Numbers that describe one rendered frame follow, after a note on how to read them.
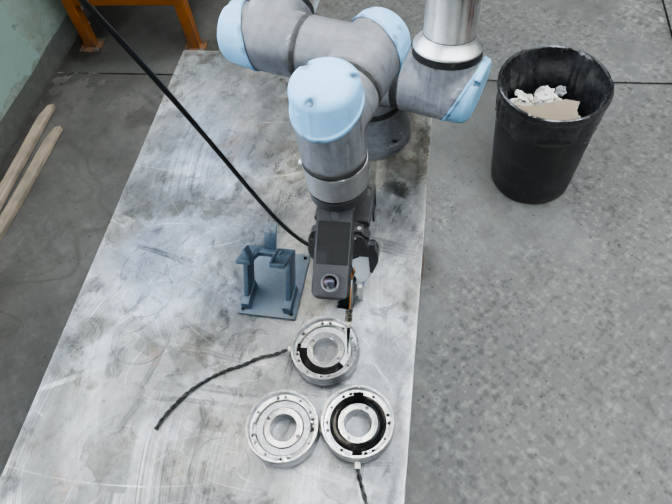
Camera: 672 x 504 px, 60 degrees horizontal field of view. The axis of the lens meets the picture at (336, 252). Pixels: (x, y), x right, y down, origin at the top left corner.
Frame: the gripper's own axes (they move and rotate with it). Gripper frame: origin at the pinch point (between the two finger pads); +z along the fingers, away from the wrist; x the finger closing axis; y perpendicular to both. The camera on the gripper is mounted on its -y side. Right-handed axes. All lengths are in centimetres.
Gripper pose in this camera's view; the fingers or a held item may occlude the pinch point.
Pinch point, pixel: (348, 281)
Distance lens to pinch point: 85.0
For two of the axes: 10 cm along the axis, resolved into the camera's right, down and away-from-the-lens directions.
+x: -9.8, -1.0, 1.8
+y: 1.8, -8.3, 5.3
